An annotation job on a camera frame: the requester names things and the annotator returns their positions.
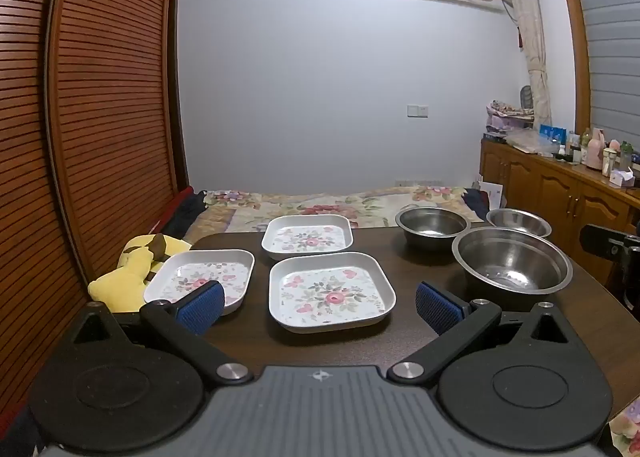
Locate navy and red cloth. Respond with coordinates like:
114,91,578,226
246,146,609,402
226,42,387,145
159,187,208,240

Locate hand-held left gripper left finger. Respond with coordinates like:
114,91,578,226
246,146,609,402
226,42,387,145
72,279,253,385

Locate small shallow steel bowl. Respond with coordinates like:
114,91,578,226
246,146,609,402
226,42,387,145
486,208,553,239

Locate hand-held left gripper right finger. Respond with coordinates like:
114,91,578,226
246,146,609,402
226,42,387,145
387,281,576,384

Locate large steel bowl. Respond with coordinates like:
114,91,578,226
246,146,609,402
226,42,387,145
451,226,574,310

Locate pile of folded cloths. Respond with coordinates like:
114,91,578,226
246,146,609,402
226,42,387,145
486,100,536,134

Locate white paper bag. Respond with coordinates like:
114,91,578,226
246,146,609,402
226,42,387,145
477,180,506,210

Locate cream patterned curtain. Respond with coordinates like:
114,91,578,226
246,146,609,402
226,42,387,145
500,0,553,125

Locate deep medium steel bowl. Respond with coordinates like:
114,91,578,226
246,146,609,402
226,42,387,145
395,207,472,250

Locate wooden window frame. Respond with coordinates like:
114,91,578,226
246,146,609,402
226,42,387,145
552,0,592,138

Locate wooden louvred wardrobe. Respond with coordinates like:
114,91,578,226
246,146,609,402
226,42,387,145
0,0,193,388

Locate yellow plush toy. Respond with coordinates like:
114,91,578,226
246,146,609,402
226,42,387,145
88,233,193,314

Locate blue box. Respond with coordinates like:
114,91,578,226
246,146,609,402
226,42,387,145
540,124,568,145

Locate clear plastic bag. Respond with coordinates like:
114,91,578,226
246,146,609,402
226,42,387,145
505,130,559,156

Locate floral blanket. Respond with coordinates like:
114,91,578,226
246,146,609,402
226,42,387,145
192,186,640,457

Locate dark folded cloth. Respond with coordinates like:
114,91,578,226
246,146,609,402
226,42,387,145
462,187,495,223

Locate wooden cabinet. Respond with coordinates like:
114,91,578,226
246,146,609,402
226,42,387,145
479,137,640,283

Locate pink bottle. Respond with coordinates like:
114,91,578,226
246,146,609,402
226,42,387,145
587,130,606,170

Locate floral square plate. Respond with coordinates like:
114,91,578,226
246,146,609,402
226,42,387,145
261,214,354,260
268,251,397,334
143,249,256,316

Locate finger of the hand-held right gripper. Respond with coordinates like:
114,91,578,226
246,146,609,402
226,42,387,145
580,223,628,259

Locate grey window blinds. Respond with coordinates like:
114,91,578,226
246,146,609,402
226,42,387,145
565,0,640,158

